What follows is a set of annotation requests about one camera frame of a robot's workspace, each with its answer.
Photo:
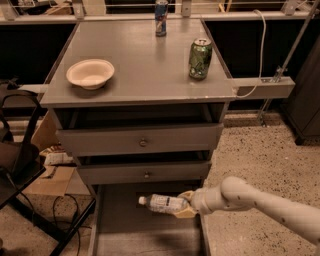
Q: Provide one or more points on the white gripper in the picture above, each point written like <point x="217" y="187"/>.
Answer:
<point x="199" y="201"/>

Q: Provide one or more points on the clear plastic water bottle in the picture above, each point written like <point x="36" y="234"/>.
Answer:
<point x="163" y="203"/>

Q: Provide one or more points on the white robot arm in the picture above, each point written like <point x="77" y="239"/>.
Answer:
<point x="236" y="194"/>

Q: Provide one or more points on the grey middle drawer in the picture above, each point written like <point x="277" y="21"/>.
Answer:
<point x="144" y="172"/>

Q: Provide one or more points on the grey top drawer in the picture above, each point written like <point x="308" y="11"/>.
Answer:
<point x="140" y="140"/>

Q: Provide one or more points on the grey open bottom drawer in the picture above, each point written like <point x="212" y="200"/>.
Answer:
<point x="123" y="227"/>

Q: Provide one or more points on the grey drawer cabinet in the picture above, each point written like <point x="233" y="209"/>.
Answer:
<point x="151" y="85"/>

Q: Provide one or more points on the cardboard box pieces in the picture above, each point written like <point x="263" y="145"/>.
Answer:
<point x="60" y="176"/>

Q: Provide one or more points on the dark cabinet at right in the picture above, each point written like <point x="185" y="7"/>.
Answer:
<point x="303" y="106"/>

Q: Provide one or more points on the green soda can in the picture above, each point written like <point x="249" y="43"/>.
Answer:
<point x="200" y="58"/>

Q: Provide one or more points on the white paper bowl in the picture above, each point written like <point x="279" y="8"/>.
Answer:
<point x="90" y="74"/>

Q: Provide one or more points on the black chair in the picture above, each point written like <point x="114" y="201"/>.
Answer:
<point x="18" y="159"/>

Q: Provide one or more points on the blue soda can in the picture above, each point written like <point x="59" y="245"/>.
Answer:
<point x="161" y="10"/>

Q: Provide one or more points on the grey metal rail beam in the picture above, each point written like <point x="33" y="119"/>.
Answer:
<point x="264" y="88"/>

